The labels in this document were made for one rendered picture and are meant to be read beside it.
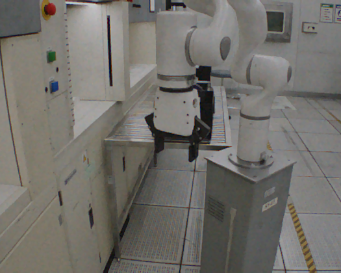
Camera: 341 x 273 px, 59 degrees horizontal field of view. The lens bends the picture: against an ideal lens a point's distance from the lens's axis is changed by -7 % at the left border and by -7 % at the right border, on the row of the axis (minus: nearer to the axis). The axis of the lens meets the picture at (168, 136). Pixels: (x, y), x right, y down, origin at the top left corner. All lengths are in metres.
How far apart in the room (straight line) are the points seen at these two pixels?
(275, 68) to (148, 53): 2.14
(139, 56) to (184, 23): 2.57
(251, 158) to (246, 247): 0.36
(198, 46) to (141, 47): 2.59
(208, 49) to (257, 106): 0.64
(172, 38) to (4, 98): 0.50
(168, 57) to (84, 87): 1.22
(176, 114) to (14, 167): 0.53
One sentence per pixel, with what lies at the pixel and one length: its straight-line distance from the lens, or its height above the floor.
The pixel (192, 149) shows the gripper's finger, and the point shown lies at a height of 1.03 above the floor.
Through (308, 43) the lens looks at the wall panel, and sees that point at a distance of 6.01.
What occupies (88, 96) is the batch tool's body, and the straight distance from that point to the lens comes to 1.85.
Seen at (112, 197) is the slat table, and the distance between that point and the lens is 1.69.
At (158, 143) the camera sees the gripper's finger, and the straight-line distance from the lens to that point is 0.77.
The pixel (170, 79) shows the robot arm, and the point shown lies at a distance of 0.67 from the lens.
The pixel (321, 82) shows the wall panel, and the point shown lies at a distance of 6.19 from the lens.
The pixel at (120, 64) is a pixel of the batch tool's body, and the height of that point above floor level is 1.07.
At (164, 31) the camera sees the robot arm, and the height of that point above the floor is 1.28.
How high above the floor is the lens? 1.31
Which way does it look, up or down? 21 degrees down
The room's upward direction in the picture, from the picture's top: straight up
